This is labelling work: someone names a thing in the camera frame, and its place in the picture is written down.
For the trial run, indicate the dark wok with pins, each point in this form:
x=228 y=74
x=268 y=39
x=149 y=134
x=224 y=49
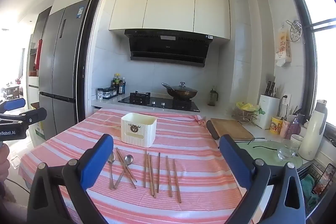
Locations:
x=183 y=95

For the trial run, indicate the purple bottle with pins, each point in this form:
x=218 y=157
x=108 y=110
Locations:
x=294 y=127

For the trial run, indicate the black window frame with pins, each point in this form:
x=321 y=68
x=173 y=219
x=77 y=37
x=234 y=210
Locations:
x=300 y=29

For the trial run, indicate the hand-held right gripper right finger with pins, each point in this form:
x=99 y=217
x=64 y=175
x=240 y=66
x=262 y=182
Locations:
x=233 y=158

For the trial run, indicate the pink striped table cloth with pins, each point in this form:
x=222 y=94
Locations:
x=189 y=150

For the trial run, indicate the black range hood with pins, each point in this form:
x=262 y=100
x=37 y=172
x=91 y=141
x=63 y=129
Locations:
x=168 y=48

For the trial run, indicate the white thermos jug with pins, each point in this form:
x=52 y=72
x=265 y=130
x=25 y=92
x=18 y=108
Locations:
x=312 y=132

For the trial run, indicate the glass wok lid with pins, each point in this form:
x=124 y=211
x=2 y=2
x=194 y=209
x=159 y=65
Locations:
x=182 y=88

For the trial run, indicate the metal spoon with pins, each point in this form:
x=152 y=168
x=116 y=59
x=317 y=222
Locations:
x=128 y=159
x=111 y=158

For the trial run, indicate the clear glass cup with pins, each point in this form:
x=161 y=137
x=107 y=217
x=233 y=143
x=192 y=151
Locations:
x=287 y=151

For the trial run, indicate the yellow plastic bag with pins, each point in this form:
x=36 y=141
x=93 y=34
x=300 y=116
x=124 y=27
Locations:
x=246 y=106

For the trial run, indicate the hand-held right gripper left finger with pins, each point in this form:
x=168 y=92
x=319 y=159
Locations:
x=98 y=158

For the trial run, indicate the black door frame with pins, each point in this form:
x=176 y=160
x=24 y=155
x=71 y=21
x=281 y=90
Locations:
x=90 y=43

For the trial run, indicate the white knife block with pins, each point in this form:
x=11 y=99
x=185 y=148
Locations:
x=267 y=111

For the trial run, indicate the metal steamer rack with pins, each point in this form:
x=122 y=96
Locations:
x=296 y=29

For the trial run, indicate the hanging orange printed bag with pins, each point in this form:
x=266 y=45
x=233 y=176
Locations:
x=283 y=48

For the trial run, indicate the grey refrigerator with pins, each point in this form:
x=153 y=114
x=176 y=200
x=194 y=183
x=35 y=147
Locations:
x=63 y=69

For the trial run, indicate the white wall cabinet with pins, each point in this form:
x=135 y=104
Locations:
x=170 y=3

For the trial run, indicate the pink cup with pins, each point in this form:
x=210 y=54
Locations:
x=284 y=129

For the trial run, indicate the black oblong board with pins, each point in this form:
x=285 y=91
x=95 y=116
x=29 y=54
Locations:
x=212 y=130

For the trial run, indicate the green glass round plate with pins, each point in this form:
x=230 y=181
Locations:
x=262 y=157

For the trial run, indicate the sauce bottles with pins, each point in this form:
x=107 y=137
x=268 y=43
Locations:
x=117 y=82

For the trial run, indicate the wall socket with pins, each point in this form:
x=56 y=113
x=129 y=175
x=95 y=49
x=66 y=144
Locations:
x=286 y=99

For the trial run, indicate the wooden cutting board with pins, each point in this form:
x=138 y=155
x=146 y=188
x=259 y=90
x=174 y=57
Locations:
x=231 y=129

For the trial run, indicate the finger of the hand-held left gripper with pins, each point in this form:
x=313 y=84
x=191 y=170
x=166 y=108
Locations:
x=14 y=104
x=34 y=116

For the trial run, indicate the teal cloth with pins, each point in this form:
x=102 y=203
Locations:
x=309 y=187

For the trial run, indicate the yellow printed mug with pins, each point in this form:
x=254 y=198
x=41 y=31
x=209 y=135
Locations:
x=276 y=125

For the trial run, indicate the white ribbed utensil holder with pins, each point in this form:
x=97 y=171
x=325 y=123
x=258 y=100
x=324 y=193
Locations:
x=139 y=129

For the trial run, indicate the white carton green print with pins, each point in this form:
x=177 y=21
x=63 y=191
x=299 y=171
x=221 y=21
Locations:
x=40 y=130

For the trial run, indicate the person's left hand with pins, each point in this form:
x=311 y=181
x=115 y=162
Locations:
x=3 y=163

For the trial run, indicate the black gas stove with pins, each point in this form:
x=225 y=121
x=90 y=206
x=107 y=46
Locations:
x=157 y=103

